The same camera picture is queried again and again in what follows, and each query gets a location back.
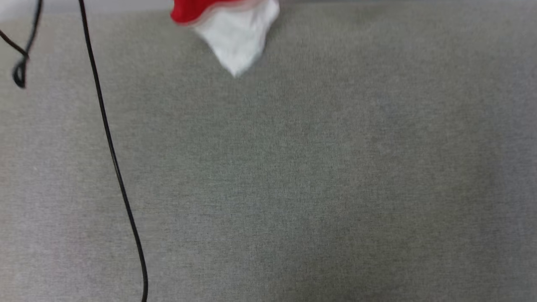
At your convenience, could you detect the red and white garment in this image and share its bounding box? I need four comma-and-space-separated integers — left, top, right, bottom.
169, 0, 281, 79

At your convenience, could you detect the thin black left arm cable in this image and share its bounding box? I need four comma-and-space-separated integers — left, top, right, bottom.
77, 0, 149, 302

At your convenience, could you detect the looped thin black cable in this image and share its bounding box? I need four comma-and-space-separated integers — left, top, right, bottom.
0, 0, 44, 89

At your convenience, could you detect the grey fabric sofa cushion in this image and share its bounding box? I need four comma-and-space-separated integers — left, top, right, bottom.
0, 0, 537, 302

